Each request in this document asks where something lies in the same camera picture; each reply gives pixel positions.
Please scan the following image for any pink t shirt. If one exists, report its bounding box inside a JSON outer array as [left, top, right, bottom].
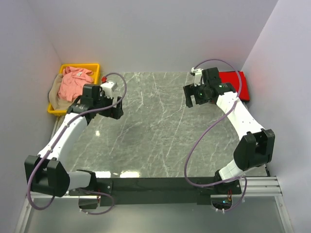
[[58, 66, 94, 102]]

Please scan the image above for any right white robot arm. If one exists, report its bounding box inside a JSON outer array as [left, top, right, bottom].
[[183, 67, 275, 194]]

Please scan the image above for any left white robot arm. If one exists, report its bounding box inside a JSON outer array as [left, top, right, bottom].
[[24, 81, 123, 197]]

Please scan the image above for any red folded t shirt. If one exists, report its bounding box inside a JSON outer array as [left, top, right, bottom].
[[219, 71, 250, 102]]

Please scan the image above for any yellow plastic bin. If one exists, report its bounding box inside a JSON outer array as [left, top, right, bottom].
[[47, 63, 100, 116]]

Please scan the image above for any beige t shirt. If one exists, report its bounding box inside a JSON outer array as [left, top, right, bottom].
[[49, 74, 74, 110]]

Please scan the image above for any black base bar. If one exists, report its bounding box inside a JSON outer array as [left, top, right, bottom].
[[69, 177, 242, 205]]

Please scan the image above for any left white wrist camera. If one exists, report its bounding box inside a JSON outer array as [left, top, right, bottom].
[[100, 81, 118, 98]]

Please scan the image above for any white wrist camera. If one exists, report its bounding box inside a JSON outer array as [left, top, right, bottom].
[[190, 67, 203, 86], [100, 81, 118, 98]]

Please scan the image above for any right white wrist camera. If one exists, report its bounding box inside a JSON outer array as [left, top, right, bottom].
[[190, 67, 203, 86]]

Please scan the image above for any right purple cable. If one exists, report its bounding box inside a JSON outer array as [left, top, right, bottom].
[[184, 59, 248, 212]]

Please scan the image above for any aluminium rail frame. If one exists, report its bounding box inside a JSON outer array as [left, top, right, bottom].
[[15, 177, 293, 233]]

